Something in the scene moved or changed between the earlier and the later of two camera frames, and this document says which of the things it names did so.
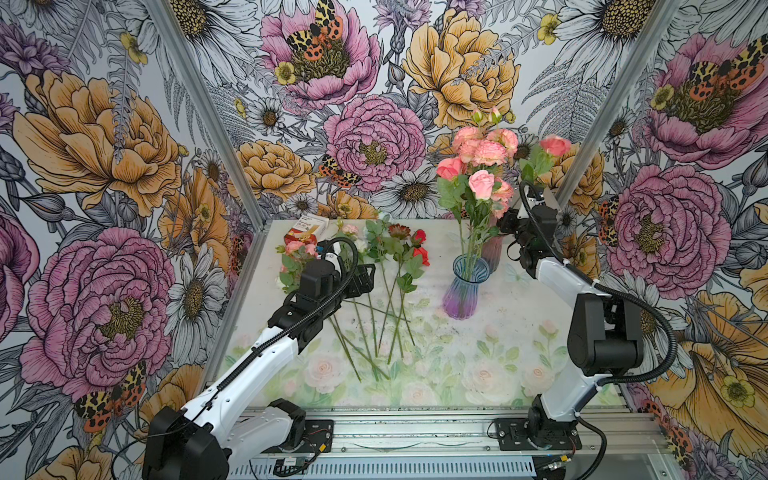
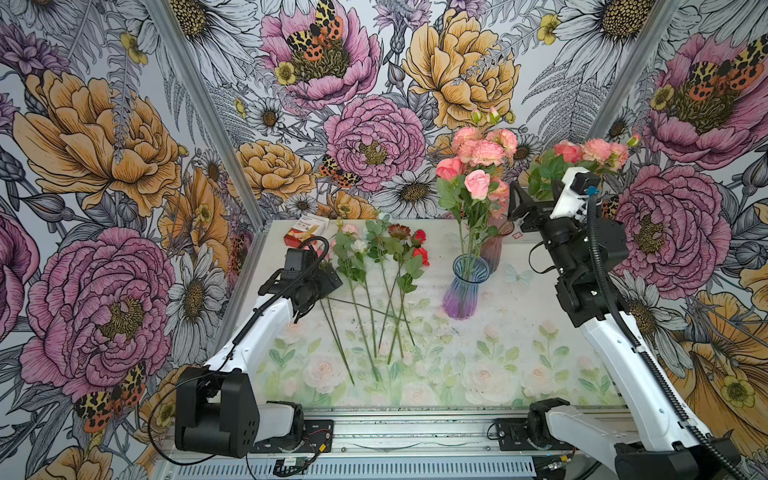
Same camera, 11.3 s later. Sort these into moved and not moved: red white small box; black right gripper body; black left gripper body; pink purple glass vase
Moved: black right gripper body; black left gripper body
Not moved: red white small box; pink purple glass vase
